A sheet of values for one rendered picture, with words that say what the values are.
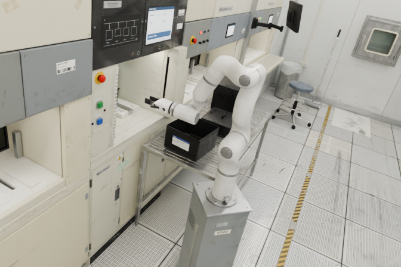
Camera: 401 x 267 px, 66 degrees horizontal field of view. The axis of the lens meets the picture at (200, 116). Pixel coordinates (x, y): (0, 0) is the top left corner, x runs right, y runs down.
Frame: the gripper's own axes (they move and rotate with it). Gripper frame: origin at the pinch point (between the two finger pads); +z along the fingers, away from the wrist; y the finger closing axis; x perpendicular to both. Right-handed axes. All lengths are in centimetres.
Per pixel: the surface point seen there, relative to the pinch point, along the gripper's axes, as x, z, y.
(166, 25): 37, 13, 30
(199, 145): -29.9, -28.0, 20.8
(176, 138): -31.8, -10.7, 21.1
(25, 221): -44, 14, -74
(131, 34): 36.0, 13.3, -4.1
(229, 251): -76, -70, -5
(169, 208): -119, -2, 46
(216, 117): -33, -18, 74
